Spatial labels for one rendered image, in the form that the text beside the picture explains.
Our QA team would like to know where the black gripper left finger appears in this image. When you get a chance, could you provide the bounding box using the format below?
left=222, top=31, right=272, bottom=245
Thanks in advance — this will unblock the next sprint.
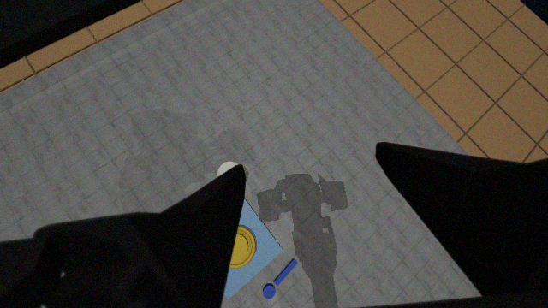
left=33, top=164, right=246, bottom=308

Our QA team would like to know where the yellow round plate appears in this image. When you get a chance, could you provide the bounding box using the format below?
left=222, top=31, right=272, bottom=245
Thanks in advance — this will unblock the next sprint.
left=229, top=226, right=256, bottom=269

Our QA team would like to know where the grey cylinder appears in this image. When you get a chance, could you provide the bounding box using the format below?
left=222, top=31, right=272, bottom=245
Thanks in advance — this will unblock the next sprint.
left=217, top=162, right=238, bottom=176

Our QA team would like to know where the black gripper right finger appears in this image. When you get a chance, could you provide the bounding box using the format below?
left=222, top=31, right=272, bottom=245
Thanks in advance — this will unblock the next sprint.
left=376, top=142, right=548, bottom=297

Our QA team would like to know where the light blue flat mat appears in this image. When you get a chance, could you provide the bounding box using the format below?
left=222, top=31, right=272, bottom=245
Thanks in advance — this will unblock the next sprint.
left=223, top=199, right=283, bottom=299

